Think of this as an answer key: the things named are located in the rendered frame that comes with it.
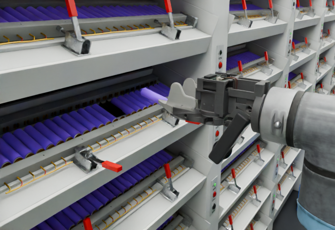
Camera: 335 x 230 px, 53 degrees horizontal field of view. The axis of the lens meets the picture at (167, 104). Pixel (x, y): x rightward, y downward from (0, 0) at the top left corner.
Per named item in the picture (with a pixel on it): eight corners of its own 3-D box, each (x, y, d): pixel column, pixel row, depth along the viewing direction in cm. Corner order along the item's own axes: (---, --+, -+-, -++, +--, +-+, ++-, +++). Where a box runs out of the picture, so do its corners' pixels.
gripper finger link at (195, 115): (181, 101, 65) (223, 108, 61) (181, 110, 66) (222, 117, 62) (168, 107, 62) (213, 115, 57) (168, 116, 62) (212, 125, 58)
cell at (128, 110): (116, 96, 79) (136, 109, 77) (115, 102, 80) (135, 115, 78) (110, 98, 78) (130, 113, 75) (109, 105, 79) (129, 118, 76)
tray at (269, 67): (278, 79, 150) (293, 50, 144) (219, 115, 102) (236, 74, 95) (239, 59, 158) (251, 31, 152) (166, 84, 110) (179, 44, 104)
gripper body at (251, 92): (213, 70, 65) (276, 79, 58) (211, 113, 67) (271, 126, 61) (192, 77, 59) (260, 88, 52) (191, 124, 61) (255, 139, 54)
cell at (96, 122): (82, 114, 72) (103, 129, 70) (75, 116, 71) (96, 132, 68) (83, 107, 71) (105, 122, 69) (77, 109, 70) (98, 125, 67)
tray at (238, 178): (270, 160, 161) (283, 137, 155) (213, 228, 113) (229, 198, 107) (234, 138, 169) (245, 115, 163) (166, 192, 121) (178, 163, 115)
